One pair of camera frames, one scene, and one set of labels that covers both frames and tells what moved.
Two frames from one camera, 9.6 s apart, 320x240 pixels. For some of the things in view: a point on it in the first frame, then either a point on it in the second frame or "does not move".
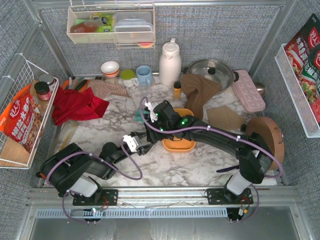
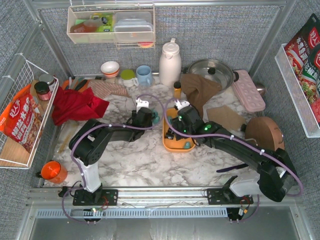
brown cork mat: [225, 117] does not move
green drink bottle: [107, 21] does not move
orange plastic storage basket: [183, 145] does not move
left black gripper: [144, 149] → [149, 116]
